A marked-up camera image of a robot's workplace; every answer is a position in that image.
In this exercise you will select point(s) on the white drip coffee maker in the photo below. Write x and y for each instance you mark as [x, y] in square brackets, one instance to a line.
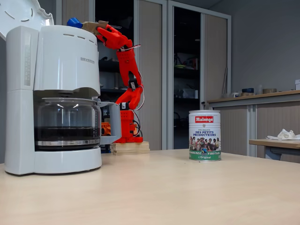
[58, 65]

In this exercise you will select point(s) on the dark blue bowl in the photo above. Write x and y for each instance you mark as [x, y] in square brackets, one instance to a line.
[248, 90]

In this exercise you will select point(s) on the wooden base block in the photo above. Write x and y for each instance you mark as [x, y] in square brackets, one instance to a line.
[131, 148]

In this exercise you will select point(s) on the white Malongo coffee tin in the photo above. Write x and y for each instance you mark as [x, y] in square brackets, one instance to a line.
[205, 140]

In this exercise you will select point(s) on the low beige counter cabinet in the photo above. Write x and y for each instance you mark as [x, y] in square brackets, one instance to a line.
[276, 122]

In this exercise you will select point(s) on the red robot arm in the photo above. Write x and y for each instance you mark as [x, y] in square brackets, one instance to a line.
[126, 63]

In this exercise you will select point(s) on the clear plastic bottle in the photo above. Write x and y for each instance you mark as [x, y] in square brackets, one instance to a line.
[259, 90]

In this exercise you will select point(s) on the orange printed clamp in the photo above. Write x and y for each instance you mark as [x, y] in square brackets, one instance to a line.
[106, 129]

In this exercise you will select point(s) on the grey metal profiles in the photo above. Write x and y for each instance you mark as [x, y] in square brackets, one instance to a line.
[225, 80]

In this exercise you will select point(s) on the beige roller shutter cabinet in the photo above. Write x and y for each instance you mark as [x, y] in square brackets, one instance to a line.
[150, 28]
[215, 47]

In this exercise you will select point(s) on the wooden side table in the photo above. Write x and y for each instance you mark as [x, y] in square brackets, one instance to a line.
[274, 143]

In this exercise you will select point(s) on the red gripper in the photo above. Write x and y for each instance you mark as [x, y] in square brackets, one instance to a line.
[106, 33]

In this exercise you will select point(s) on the small white box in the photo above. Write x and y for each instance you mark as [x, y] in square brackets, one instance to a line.
[297, 84]

